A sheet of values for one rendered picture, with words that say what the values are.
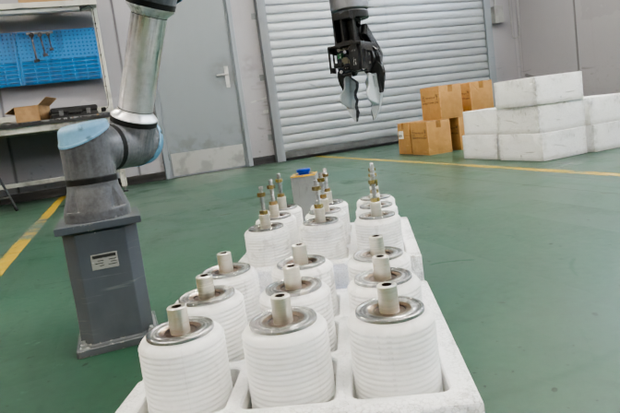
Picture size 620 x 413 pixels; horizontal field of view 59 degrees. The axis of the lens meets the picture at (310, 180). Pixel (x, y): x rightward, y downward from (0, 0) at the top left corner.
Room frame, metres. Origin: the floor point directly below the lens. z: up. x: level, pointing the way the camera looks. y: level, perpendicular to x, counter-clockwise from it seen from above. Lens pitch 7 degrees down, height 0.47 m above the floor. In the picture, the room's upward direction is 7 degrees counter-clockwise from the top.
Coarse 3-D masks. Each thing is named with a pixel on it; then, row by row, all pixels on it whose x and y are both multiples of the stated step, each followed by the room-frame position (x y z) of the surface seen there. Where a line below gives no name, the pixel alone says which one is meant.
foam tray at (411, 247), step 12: (408, 228) 1.28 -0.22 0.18; (408, 240) 1.16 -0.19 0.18; (348, 252) 1.18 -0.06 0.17; (408, 252) 1.07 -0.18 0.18; (336, 264) 1.06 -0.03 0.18; (420, 264) 1.04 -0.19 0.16; (264, 276) 1.07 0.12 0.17; (336, 276) 1.05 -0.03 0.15; (348, 276) 1.05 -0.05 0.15; (420, 276) 1.04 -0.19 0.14; (264, 288) 1.07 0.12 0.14; (336, 288) 1.06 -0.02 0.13
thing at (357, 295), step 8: (352, 280) 0.70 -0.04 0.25; (416, 280) 0.68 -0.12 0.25; (352, 288) 0.68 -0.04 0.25; (360, 288) 0.67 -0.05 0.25; (368, 288) 0.66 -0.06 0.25; (400, 288) 0.65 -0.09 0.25; (408, 288) 0.66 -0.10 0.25; (416, 288) 0.67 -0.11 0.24; (352, 296) 0.68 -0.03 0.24; (360, 296) 0.66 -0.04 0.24; (368, 296) 0.65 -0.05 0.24; (376, 296) 0.65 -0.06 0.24; (408, 296) 0.65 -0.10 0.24; (416, 296) 0.66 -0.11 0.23; (352, 304) 0.68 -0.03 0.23
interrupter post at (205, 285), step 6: (198, 276) 0.71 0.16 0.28; (204, 276) 0.72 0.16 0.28; (210, 276) 0.71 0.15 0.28; (198, 282) 0.71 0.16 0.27; (204, 282) 0.70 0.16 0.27; (210, 282) 0.71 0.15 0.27; (198, 288) 0.71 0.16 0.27; (204, 288) 0.70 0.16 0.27; (210, 288) 0.71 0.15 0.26; (198, 294) 0.71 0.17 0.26; (204, 294) 0.70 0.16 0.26; (210, 294) 0.71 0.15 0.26
